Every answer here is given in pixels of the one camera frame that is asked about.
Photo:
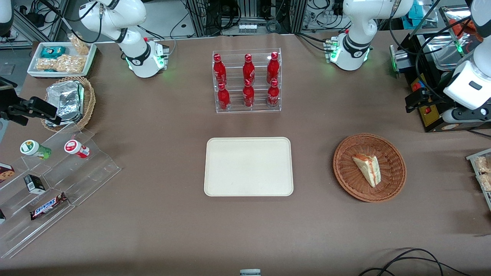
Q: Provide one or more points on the foil wrapped food pack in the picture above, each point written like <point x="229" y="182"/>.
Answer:
<point x="67" y="99"/>

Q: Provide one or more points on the clear bag of peanuts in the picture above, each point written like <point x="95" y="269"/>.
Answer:
<point x="61" y="64"/>

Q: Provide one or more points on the clear bag of crackers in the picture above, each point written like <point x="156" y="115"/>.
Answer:
<point x="79" y="45"/>

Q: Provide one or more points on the teal cardboard box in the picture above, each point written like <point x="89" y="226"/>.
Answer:
<point x="418" y="14"/>

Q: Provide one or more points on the red lidded drink cup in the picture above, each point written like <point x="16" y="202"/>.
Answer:
<point x="74" y="147"/>

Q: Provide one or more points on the steel food pan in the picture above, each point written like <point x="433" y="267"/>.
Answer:
<point x="441" y="53"/>

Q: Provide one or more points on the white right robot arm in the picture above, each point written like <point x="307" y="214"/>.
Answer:
<point x="115" y="15"/>

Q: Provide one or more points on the teal snack package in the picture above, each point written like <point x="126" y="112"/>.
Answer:
<point x="53" y="51"/>

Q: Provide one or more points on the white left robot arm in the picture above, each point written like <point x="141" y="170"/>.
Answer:
<point x="356" y="23"/>

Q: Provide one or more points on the white side tray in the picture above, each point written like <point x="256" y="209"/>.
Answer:
<point x="473" y="157"/>

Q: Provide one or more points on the red rocker switch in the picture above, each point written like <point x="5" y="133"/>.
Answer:
<point x="427" y="111"/>

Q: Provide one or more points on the brown cookie box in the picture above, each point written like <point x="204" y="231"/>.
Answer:
<point x="5" y="173"/>

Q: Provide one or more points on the red fried food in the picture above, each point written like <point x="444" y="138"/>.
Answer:
<point x="458" y="27"/>

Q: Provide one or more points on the red cola bottle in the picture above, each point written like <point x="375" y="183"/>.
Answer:
<point x="219" y="71"/>
<point x="248" y="96"/>
<point x="273" y="95"/>
<point x="272" y="69"/>
<point x="248" y="69"/>
<point x="223" y="97"/>

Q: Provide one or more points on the cream plastic tray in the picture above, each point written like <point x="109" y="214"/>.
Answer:
<point x="248" y="166"/>

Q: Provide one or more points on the red emergency stop button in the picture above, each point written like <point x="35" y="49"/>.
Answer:
<point x="416" y="86"/>

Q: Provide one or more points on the white power strip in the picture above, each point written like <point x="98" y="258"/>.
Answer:
<point x="247" y="27"/>

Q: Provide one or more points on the snickers chocolate bar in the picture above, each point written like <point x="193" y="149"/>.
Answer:
<point x="48" y="206"/>

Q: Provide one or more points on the tan wicker basket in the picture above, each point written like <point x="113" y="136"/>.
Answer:
<point x="89" y="99"/>

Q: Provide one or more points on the clear bag of snacks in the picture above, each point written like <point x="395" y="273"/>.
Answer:
<point x="486" y="182"/>
<point x="484" y="164"/>

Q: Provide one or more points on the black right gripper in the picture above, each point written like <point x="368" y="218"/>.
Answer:
<point x="8" y="100"/>

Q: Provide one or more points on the clear acrylic step display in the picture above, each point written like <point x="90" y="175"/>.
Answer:
<point x="88" y="172"/>

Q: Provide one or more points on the triangular sandwich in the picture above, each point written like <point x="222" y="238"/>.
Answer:
<point x="368" y="168"/>

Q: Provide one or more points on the green lidded drink cup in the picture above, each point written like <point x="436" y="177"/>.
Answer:
<point x="32" y="148"/>

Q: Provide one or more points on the brown round wicker basket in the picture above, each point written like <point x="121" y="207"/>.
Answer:
<point x="391" y="176"/>

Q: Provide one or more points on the small black carton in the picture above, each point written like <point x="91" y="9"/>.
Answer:
<point x="35" y="184"/>

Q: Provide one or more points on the black yellow control box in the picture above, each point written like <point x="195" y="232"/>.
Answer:
<point x="431" y="119"/>

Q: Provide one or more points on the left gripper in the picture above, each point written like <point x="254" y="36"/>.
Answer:
<point x="432" y="100"/>

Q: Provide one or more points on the clear acrylic bottle rack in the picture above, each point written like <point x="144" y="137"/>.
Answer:
<point x="247" y="76"/>

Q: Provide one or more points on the white rectangular snack tray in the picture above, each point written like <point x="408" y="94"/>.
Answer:
<point x="34" y="57"/>

